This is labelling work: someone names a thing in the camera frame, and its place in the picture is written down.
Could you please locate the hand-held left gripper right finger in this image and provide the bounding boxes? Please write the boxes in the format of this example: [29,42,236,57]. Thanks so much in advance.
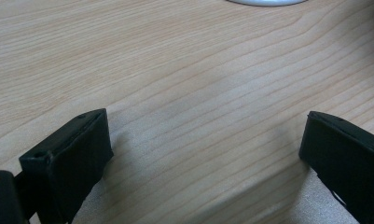
[298,110,374,224]

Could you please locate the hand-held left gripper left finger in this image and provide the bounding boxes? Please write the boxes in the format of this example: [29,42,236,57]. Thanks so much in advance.
[19,107,115,224]

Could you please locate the white round plate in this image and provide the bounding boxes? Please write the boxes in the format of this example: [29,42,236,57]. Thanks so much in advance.
[226,0,309,7]

